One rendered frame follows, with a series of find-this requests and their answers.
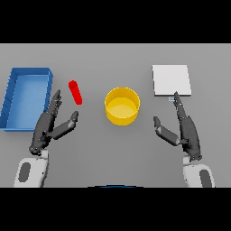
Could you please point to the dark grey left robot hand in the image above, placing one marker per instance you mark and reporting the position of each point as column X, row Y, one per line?
column 45, row 126

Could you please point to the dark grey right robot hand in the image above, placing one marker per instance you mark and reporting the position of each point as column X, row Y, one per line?
column 189, row 132

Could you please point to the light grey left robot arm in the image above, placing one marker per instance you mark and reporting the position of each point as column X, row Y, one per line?
column 31, row 171

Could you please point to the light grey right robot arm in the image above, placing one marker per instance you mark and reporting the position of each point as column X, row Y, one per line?
column 198, row 176

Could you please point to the red beaker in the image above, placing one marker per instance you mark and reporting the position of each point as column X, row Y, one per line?
column 75, row 92

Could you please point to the pale square measuring scale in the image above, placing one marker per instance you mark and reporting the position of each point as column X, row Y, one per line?
column 171, row 80

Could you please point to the yellow bowl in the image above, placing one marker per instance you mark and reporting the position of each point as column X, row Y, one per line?
column 122, row 110

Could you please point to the blue tray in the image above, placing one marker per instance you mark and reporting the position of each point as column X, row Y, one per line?
column 25, row 99

